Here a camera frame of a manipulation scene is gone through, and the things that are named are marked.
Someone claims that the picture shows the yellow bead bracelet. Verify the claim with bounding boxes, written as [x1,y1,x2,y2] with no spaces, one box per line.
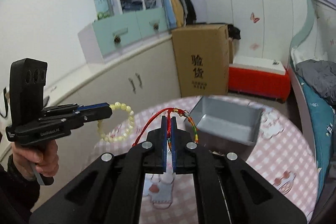
[97,101,136,143]

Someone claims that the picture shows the pink checkered tablecloth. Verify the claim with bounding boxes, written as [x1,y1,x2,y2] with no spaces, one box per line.
[85,96,318,223]

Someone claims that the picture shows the silver metal tin box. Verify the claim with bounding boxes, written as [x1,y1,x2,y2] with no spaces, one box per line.
[190,97,263,147]

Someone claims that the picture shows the white low cabinet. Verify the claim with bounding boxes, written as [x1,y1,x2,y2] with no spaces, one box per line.
[45,36,181,165]

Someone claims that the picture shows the grey blanket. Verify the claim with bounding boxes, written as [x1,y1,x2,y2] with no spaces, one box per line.
[295,59,336,106]

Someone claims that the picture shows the red string bracelet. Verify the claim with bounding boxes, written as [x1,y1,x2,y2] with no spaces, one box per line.
[131,107,200,148]

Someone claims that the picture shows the hanging clothes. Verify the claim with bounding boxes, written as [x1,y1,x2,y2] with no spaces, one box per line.
[162,0,197,30]

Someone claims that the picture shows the teal bed sheet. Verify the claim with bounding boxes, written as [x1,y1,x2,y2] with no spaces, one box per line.
[297,76,335,198]

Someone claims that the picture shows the red storage bench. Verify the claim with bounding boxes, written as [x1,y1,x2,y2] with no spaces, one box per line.
[228,56,291,102]

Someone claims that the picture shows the left hand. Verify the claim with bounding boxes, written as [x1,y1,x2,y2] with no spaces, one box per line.
[11,140,59,181]

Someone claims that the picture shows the brown cardboard box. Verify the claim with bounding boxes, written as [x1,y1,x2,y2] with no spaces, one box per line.
[171,24,230,97]

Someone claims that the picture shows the teal drawer shelf unit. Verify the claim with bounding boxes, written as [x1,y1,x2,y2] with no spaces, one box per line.
[78,0,169,64]

